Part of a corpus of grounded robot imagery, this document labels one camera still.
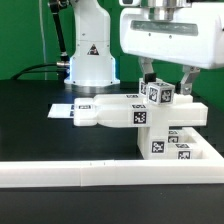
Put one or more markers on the white U-shaped obstacle fence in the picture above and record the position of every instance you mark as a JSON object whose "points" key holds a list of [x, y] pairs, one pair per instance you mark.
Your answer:
{"points": [[208, 169]]}

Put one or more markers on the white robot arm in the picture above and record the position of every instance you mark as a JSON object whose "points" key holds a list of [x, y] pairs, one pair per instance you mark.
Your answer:
{"points": [[92, 64]]}

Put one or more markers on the white chair back part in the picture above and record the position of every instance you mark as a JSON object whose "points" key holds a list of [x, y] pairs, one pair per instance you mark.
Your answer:
{"points": [[131, 110]]}

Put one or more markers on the white chair seat part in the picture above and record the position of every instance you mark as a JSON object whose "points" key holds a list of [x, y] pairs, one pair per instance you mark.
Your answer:
{"points": [[153, 142]]}

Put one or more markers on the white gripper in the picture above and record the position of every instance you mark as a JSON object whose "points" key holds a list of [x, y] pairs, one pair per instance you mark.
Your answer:
{"points": [[194, 37]]}

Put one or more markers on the white base tag sheet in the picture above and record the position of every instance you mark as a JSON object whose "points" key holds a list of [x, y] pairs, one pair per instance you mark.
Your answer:
{"points": [[61, 111]]}

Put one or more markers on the white tagged nut cube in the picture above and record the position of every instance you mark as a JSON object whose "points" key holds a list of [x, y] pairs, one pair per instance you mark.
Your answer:
{"points": [[143, 87], [160, 93]]}

